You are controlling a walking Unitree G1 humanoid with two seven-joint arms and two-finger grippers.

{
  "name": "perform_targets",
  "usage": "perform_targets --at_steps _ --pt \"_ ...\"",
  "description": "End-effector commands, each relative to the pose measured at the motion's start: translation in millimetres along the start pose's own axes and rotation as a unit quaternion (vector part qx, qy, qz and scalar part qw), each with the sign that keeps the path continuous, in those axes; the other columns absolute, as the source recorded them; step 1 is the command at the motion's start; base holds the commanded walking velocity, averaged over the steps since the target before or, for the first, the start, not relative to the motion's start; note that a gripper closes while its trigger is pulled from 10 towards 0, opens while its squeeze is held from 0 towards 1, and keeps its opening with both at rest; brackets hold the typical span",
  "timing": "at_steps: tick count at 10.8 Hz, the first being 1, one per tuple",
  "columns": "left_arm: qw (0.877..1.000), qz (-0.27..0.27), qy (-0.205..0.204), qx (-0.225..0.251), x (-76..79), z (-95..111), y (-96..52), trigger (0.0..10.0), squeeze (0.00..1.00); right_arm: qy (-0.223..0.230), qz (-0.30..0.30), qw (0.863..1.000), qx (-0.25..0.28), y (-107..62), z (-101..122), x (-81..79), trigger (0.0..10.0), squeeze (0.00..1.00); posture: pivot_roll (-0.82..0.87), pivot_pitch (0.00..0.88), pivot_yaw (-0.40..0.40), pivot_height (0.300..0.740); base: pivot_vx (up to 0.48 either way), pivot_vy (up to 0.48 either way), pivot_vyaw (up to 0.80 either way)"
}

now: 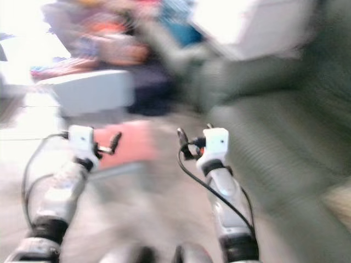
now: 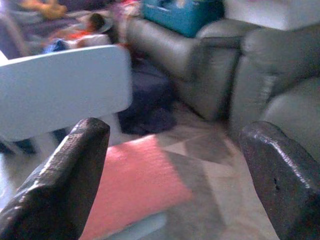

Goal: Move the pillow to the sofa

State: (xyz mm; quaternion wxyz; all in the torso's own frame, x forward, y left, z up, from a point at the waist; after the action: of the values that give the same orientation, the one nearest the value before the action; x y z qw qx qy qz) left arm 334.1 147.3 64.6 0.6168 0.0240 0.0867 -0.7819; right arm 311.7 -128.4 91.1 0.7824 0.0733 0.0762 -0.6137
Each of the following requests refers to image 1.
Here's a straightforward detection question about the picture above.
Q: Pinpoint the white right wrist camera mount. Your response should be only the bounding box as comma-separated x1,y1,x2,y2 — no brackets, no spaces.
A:
197,128,229,168

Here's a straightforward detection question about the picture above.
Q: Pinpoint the large white box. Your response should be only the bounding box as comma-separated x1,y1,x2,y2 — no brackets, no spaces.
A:
189,0,316,61

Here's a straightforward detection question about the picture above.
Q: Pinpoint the flat pink pad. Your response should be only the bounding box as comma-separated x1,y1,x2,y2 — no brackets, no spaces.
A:
93,121,157,168

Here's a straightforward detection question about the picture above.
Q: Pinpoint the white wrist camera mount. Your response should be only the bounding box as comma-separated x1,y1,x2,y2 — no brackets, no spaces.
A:
69,125,95,164
197,128,229,168

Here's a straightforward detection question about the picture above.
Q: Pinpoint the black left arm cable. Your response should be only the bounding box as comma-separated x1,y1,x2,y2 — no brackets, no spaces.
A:
22,131,71,231

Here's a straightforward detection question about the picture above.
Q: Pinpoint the dark green leather sofa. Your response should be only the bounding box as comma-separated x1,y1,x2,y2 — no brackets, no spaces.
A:
170,0,351,263

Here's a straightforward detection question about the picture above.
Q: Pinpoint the person lying down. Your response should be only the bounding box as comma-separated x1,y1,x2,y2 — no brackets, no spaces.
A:
30,11,151,83

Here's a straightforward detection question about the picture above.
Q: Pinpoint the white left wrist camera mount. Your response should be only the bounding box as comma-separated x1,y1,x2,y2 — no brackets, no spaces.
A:
69,125,95,164

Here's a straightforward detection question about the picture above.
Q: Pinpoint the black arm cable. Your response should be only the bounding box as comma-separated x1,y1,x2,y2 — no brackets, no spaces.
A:
22,131,71,231
178,151,256,237

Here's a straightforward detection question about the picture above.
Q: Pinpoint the grey right robot leg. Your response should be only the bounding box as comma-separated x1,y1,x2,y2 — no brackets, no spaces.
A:
173,244,214,263

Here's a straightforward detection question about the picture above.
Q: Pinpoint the grey robot leg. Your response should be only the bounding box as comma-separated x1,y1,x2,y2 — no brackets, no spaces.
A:
104,244,157,263
173,244,214,263

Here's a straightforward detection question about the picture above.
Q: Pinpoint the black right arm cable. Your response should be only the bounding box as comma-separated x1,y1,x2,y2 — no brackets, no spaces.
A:
178,151,256,237

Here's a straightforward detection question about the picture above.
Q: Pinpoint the grey left robot leg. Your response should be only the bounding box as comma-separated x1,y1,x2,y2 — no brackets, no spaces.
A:
104,244,157,263

